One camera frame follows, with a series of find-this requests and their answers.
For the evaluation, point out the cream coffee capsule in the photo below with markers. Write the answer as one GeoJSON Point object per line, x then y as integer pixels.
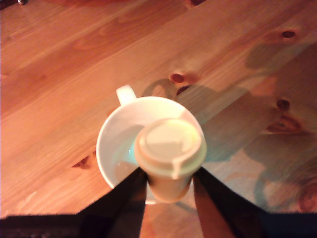
{"type": "Point", "coordinates": [168, 143]}

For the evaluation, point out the white ceramic mug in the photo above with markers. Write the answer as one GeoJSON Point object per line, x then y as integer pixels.
{"type": "Point", "coordinates": [119, 138]}

